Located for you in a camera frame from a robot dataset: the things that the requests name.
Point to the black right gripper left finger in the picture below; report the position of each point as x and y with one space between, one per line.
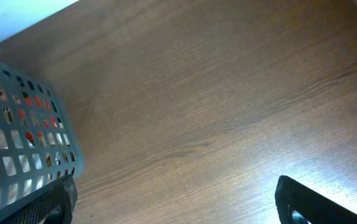
53 203

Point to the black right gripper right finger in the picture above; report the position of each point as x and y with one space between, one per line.
297 203

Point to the beige bread bag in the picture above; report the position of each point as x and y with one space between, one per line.
24 170

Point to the yellow orange snack packet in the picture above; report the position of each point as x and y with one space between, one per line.
31 110

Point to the dark grey plastic basket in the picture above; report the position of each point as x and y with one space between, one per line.
11 77

